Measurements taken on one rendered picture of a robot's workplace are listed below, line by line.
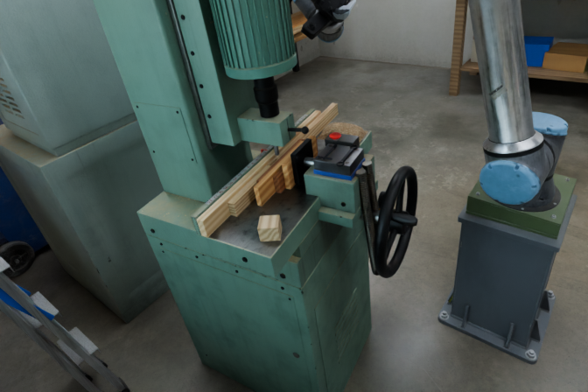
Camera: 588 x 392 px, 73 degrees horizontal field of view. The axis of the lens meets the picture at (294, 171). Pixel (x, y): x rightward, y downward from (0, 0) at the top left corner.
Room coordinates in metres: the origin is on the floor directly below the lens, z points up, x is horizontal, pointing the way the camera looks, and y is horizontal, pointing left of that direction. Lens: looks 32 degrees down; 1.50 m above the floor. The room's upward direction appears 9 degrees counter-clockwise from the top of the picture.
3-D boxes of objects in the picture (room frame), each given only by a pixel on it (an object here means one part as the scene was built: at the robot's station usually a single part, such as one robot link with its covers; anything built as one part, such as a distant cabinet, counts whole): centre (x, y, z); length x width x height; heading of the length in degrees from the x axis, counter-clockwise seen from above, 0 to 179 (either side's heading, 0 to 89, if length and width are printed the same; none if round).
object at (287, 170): (0.93, -0.02, 0.94); 0.16 x 0.02 x 0.08; 146
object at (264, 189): (0.91, 0.03, 0.93); 0.24 x 0.01 x 0.06; 146
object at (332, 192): (0.85, -0.12, 0.92); 0.15 x 0.13 x 0.09; 146
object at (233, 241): (0.90, -0.05, 0.87); 0.61 x 0.30 x 0.06; 146
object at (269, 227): (0.70, 0.07, 0.92); 0.05 x 0.04 x 0.04; 82
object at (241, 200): (1.04, -0.01, 0.92); 0.60 x 0.02 x 0.04; 146
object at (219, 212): (0.97, 0.06, 0.93); 0.60 x 0.02 x 0.05; 146
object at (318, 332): (1.04, 0.14, 0.36); 0.58 x 0.45 x 0.71; 56
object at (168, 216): (1.04, 0.14, 0.76); 0.57 x 0.45 x 0.09; 56
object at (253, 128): (0.98, 0.05, 1.03); 0.14 x 0.07 x 0.09; 56
